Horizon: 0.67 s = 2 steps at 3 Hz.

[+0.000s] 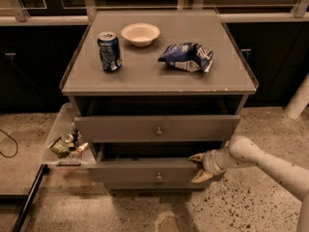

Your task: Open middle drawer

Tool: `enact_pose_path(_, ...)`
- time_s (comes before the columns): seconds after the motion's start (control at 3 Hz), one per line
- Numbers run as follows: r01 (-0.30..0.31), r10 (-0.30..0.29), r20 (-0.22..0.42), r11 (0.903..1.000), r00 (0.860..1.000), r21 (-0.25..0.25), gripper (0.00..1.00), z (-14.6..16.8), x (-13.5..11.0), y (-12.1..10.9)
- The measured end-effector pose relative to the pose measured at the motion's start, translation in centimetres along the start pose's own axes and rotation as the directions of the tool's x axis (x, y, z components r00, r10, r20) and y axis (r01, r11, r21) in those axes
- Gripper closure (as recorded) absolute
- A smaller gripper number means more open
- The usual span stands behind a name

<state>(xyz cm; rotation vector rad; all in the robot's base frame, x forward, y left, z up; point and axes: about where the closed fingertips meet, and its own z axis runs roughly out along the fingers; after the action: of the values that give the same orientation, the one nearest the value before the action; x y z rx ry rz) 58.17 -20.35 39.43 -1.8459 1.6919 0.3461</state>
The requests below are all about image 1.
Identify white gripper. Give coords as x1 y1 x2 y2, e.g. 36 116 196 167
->
188 150 225 184

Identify white post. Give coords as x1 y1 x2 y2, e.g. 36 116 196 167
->
284 73 309 119

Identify grey drawer cabinet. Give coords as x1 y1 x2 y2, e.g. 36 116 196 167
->
59 9 260 191

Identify blue soda can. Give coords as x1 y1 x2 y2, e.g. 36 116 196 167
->
98 32 122 72

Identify black floor cable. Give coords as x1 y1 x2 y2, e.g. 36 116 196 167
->
0 129 19 159

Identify white paper bowl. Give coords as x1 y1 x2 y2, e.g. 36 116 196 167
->
122 23 160 47

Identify blue chip bag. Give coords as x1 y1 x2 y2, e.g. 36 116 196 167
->
158 43 213 73

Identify black floor rail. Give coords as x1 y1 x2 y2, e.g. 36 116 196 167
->
12 164 49 232

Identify grey top drawer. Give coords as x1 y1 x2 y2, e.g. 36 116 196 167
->
74 115 240 143

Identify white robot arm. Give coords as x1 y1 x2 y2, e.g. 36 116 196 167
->
188 136 309 232

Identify green packet in bin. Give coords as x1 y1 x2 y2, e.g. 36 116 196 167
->
49 138 70 159

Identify clear plastic bin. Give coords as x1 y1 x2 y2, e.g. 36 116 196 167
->
42 102 96 168

